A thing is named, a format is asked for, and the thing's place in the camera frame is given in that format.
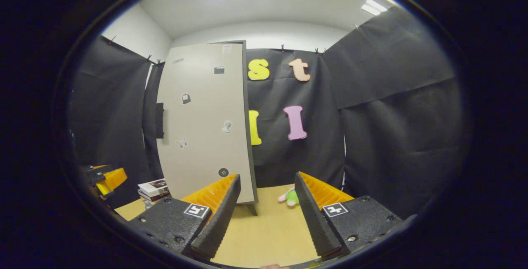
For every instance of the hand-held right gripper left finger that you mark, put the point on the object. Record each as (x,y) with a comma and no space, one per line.
(218,223)

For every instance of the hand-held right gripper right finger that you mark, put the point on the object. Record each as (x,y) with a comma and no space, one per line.
(315,219)

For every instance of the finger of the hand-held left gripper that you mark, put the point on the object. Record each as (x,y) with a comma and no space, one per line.
(115,177)
(103,187)

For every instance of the dark grey cabinet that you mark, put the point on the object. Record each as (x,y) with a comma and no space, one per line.
(253,178)

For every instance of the grey cabinet door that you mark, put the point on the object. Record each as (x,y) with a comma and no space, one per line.
(206,116)

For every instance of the pink and green plush toy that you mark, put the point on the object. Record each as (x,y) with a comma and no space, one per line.
(291,198)

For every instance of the dark cover book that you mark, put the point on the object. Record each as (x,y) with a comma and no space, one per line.
(156,199)

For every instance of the black backdrop cloth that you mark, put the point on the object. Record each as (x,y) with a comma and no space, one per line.
(392,116)

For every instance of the small ceiling light panel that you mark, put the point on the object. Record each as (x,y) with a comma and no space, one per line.
(374,7)

